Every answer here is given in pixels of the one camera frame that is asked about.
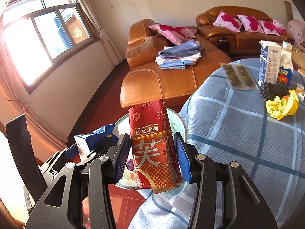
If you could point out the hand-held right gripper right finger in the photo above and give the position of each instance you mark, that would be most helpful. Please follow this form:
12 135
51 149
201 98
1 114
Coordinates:
182 157

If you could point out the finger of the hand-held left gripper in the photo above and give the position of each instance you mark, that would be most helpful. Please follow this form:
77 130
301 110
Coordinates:
97 151
71 151

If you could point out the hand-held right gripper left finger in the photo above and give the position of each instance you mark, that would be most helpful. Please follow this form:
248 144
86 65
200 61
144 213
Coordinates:
122 157

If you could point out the crushed blue white carton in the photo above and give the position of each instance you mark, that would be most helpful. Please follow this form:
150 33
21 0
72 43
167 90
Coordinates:
82 148

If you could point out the red printed cake box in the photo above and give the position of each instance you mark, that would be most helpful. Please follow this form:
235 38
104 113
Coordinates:
150 162

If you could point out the light blue enamel basin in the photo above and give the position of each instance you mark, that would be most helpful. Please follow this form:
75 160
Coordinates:
177 124

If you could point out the beige curtain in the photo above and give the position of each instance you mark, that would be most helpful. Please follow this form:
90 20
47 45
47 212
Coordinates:
35 119
95 21

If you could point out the blue plaid tablecloth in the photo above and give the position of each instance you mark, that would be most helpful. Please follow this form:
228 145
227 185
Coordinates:
238 128

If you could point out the brown leather chaise sofa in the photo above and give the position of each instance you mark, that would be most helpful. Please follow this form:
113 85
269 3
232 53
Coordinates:
152 83

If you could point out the folded striped blue white cloth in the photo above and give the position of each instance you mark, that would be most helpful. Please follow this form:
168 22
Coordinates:
174 64

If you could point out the clear packet with dark contents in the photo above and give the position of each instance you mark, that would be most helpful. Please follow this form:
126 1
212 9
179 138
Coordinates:
246 77
231 75

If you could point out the folded blue plaid sheet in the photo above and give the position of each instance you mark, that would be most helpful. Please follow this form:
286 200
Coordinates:
181 50

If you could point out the yellow plastic bag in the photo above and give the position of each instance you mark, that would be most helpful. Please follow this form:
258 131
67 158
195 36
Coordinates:
283 108

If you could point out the black foam fruit net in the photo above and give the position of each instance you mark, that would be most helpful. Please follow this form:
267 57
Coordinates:
274 90

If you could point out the window decal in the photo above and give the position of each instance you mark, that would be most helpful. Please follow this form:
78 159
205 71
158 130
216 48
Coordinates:
78 33

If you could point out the window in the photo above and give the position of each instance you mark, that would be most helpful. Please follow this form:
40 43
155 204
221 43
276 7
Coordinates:
47 28

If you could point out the large pink floral pillow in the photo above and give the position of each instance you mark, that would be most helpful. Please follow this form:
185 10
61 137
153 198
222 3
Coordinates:
174 32

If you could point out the tall blue white milk carton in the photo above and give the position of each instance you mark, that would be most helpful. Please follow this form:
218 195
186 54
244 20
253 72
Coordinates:
268 64

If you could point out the small white box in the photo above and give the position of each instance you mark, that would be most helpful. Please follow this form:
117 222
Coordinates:
300 92

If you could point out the small blue white gable carton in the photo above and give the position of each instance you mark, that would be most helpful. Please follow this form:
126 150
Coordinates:
286 69

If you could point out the pink cloth cover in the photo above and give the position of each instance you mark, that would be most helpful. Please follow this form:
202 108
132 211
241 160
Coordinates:
296 31

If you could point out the wooden board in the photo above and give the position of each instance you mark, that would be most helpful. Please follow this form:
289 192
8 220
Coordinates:
288 10

